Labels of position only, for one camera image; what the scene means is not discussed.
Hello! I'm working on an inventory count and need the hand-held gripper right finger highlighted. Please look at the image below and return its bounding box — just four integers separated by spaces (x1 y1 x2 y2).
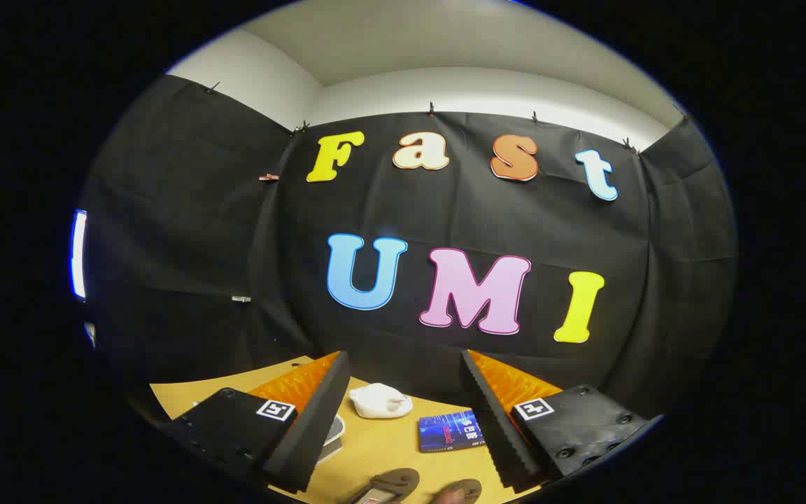
459 349 664 494

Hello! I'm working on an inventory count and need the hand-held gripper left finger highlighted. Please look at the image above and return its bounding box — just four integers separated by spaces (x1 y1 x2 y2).
164 350 352 494

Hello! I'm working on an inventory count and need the beige fabric storage box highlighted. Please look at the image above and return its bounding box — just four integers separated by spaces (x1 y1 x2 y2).
316 413 346 464

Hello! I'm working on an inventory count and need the brown fuzzy slipper shoe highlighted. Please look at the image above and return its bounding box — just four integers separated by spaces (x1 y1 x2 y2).
437 479 483 504
347 468 421 504

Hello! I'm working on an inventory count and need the blue cover book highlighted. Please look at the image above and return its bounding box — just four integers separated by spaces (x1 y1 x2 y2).
418 411 486 454

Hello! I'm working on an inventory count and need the white plush toy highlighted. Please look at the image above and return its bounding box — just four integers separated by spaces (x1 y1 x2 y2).
348 383 414 419

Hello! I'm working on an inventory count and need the black backdrop cloth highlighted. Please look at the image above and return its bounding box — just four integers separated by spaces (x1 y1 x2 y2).
85 73 738 421

